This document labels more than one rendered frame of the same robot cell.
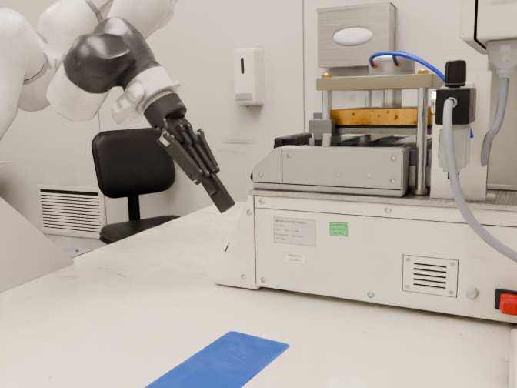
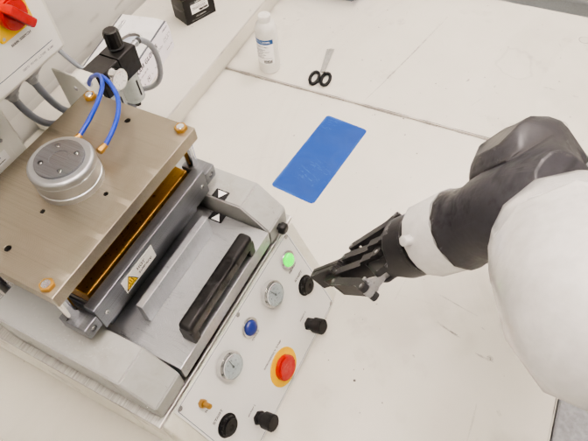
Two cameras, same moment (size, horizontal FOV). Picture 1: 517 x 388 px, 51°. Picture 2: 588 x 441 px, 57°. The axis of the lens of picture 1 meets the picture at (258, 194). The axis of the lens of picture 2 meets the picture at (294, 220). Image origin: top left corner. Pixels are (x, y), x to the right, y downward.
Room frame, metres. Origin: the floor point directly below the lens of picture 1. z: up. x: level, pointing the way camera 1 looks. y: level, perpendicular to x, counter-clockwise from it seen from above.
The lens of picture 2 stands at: (1.39, 0.07, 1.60)
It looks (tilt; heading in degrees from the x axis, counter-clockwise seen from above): 54 degrees down; 185
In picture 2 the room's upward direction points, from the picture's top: 6 degrees counter-clockwise
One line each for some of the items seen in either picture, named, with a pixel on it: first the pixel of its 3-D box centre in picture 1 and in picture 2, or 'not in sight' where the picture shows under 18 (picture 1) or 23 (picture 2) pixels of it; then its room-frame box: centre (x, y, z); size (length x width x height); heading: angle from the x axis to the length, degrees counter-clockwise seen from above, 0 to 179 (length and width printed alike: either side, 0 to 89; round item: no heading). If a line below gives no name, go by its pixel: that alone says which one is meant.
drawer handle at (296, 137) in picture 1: (294, 145); (219, 285); (1.05, -0.07, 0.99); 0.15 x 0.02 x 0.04; 153
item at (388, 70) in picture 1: (407, 92); (71, 173); (0.94, -0.26, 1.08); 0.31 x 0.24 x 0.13; 153
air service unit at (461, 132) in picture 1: (451, 119); (118, 80); (0.72, -0.25, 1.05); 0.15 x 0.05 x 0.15; 153
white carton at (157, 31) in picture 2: not in sight; (127, 59); (0.39, -0.37, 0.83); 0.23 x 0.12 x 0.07; 165
